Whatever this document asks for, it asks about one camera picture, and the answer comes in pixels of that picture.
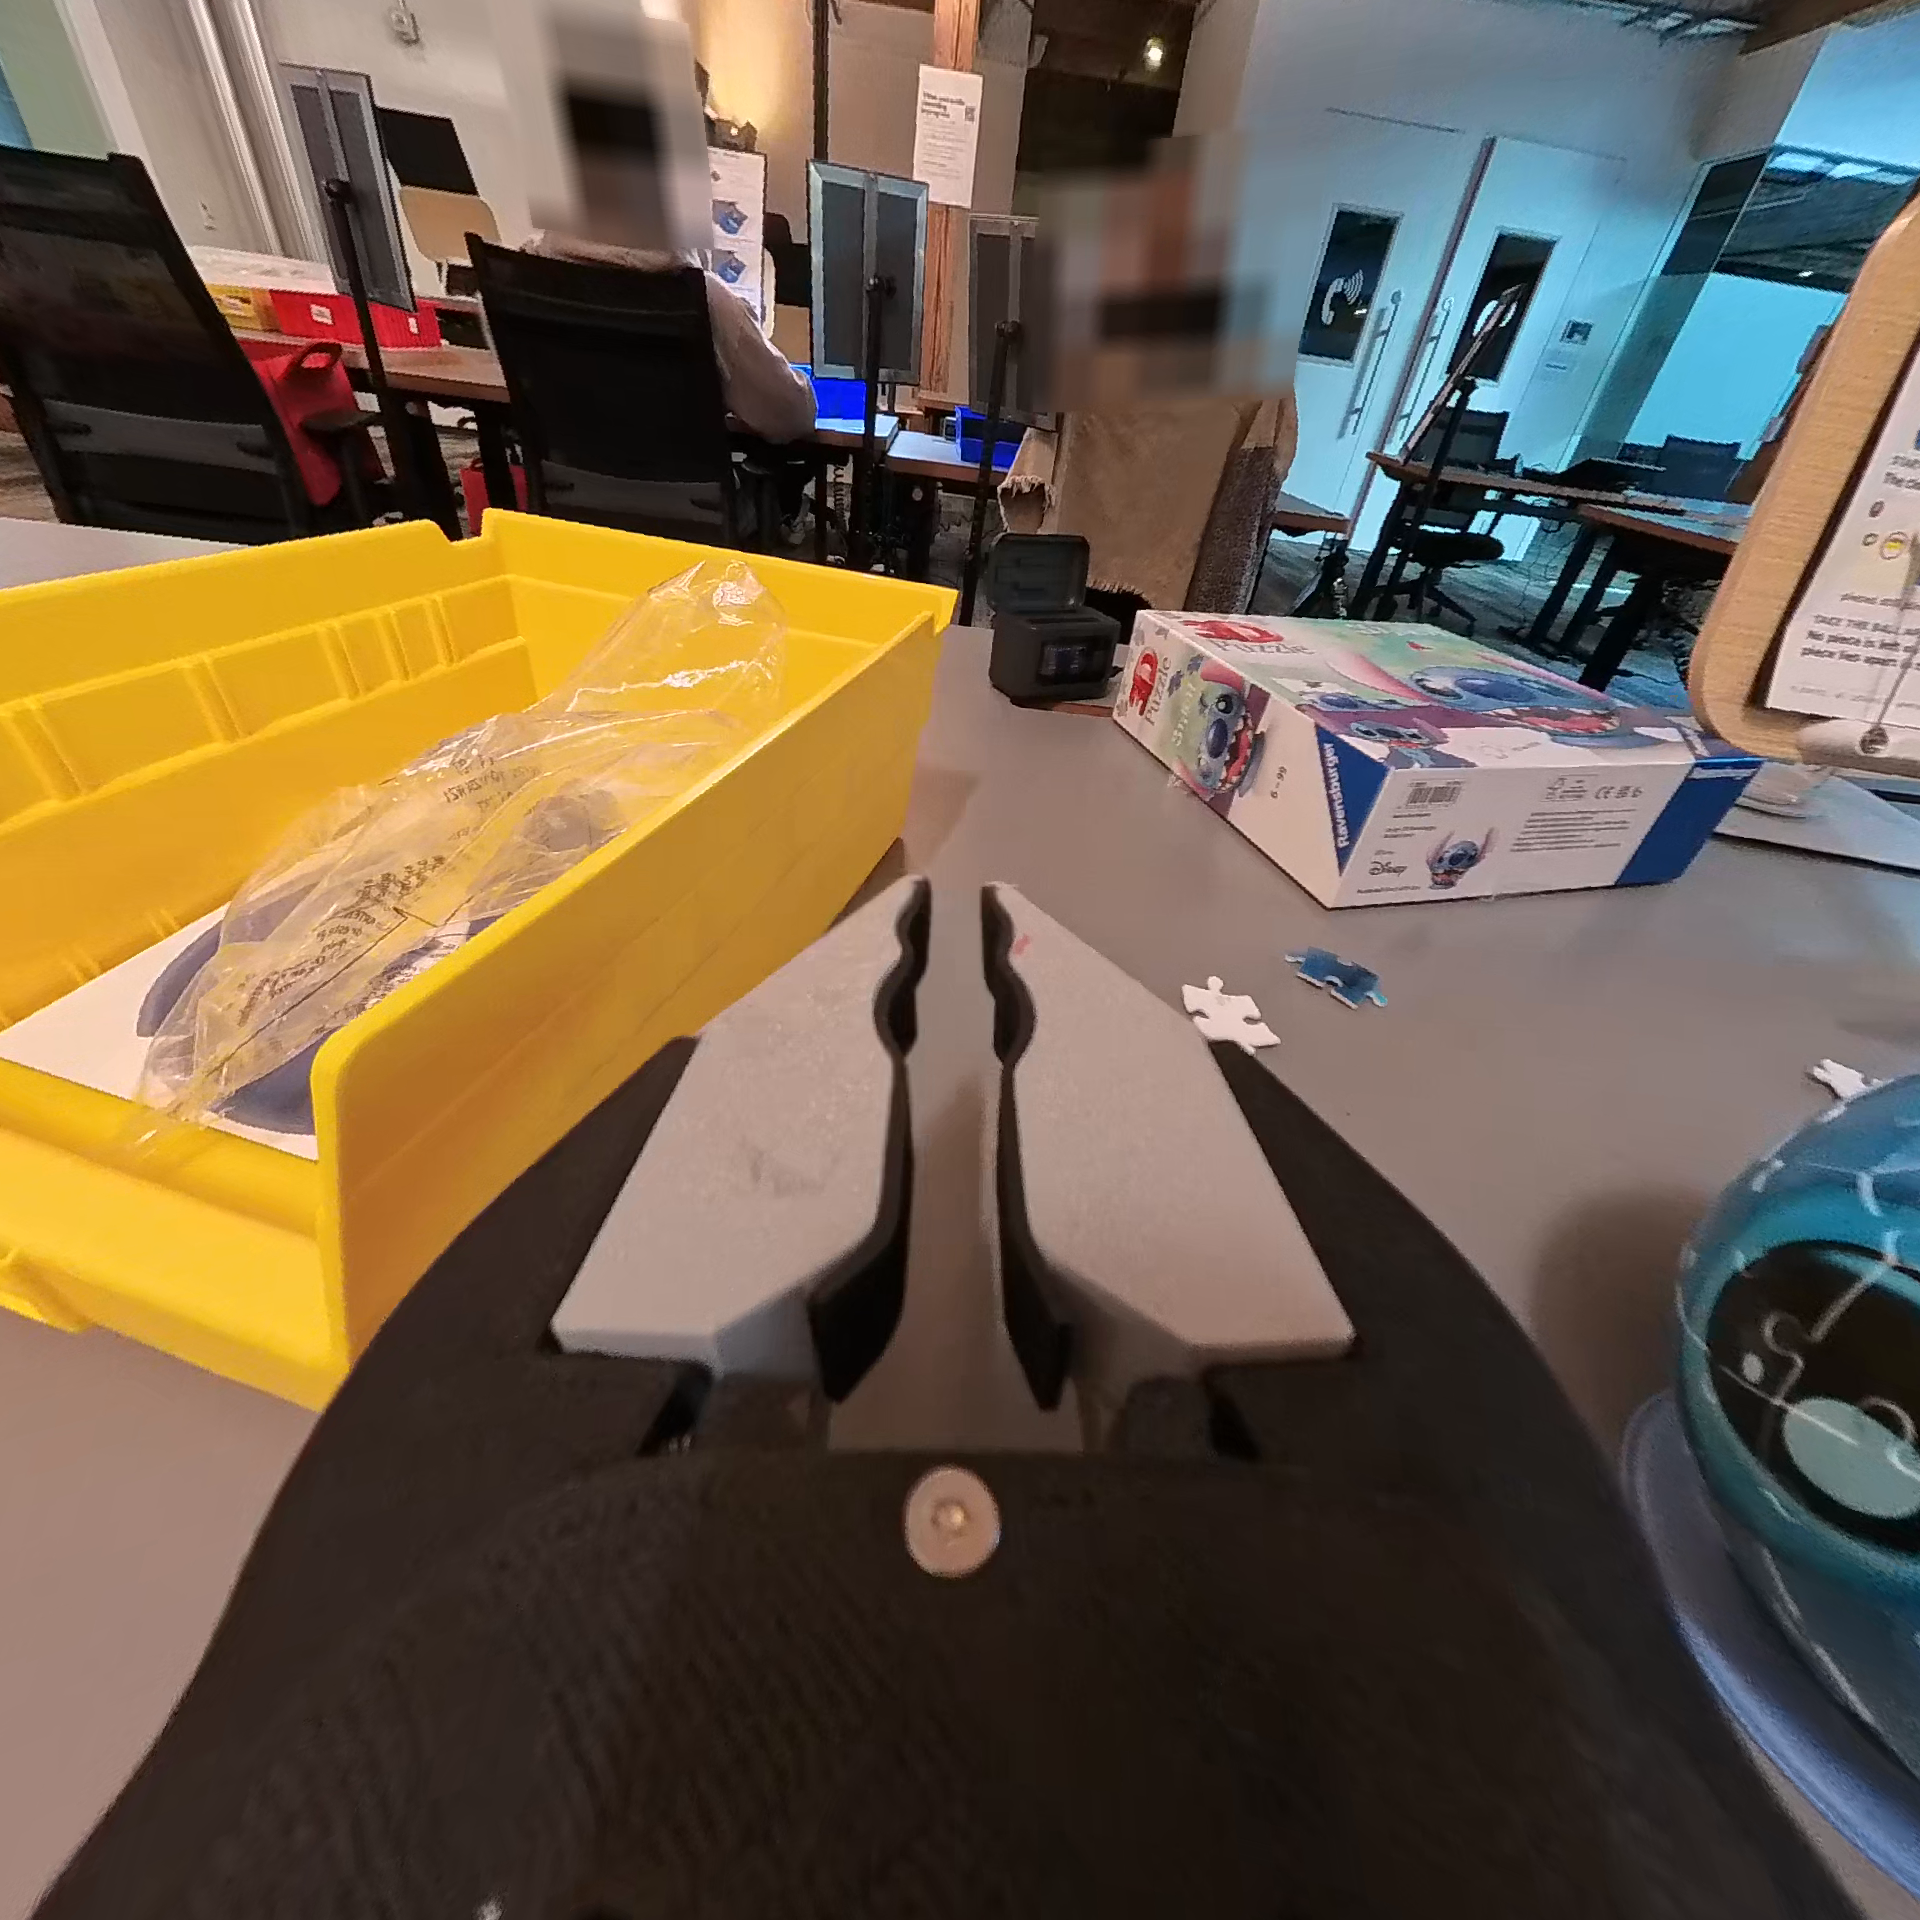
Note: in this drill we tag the black device with screen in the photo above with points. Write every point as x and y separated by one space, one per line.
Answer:
1050 645

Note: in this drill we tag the clear plastic bag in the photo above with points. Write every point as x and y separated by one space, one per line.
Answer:
451 810

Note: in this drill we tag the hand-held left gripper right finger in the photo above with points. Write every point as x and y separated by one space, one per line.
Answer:
1172 1201

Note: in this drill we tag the white printed sheet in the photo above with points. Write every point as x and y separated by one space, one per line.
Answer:
90 1036

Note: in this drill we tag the grey panel on pole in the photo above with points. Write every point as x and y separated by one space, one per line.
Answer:
868 254
1003 317
347 165

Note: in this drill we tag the grey fabric furniture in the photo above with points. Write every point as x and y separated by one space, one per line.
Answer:
1172 511

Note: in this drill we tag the wooden document stand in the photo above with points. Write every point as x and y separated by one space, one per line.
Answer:
1787 494

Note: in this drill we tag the blue puzzle piece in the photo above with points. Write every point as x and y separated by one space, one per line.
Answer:
1336 975

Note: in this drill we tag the red plastic bin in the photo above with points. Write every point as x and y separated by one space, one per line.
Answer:
352 323

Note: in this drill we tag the cartoon print puzzle box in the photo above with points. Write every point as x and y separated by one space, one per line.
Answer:
1501 810

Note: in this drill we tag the black office chair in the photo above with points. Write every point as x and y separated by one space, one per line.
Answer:
1455 452
119 331
600 375

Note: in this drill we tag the red bag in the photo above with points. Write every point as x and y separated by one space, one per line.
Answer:
307 421

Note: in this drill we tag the printed instruction sheet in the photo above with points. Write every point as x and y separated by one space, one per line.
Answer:
1861 599

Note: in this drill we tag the blue plastic bin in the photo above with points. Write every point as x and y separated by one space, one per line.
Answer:
983 436
840 398

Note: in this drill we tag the white wall notice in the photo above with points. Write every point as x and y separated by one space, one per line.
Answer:
946 135

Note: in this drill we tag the blue puzzle ball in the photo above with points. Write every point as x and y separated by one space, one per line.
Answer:
1799 1350

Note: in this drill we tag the yellow plastic bin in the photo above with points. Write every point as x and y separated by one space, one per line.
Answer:
600 975

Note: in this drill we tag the brown side table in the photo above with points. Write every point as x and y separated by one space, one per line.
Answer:
1306 517

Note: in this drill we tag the blue wall sign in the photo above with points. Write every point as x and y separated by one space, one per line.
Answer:
1507 301
1348 285

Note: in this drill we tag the white puzzle piece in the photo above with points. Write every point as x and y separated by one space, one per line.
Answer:
1843 1077
1230 1017

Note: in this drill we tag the brown desk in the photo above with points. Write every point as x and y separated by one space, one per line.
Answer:
1501 483

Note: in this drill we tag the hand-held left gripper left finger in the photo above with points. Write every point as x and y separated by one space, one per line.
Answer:
735 1201

